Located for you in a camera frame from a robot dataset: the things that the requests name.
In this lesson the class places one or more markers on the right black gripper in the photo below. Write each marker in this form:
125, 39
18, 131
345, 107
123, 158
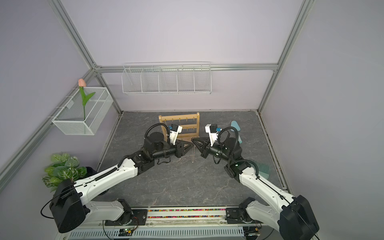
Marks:
205, 147

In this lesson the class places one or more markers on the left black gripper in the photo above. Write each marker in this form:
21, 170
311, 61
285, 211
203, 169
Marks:
179, 147

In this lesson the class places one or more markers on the small silver jewelry piece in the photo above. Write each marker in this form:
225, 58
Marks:
193, 154

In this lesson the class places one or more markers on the wooden jewelry display stand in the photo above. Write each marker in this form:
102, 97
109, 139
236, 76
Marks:
190, 124

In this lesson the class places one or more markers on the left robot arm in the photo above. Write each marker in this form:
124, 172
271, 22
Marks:
73, 202

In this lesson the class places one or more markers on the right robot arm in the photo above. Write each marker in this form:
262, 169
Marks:
291, 216

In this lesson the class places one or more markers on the teal garden trowel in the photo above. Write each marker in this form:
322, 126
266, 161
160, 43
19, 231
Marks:
235, 125

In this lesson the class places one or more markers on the pink artificial tulip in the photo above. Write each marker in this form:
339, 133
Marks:
85, 98

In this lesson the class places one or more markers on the green leafy artificial plant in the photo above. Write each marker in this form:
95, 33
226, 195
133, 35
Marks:
63, 167

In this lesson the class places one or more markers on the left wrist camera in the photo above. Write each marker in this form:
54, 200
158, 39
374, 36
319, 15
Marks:
175, 130

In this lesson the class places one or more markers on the white wire wall shelf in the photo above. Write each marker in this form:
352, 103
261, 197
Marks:
167, 78

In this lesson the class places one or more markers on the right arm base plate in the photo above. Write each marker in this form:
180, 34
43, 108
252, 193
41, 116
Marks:
238, 216

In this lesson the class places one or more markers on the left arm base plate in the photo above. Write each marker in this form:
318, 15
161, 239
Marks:
135, 216

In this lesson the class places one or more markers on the white slotted cable duct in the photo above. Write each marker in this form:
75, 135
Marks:
156, 233

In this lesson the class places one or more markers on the white mesh wall basket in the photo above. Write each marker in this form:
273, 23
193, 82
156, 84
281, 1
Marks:
70, 119

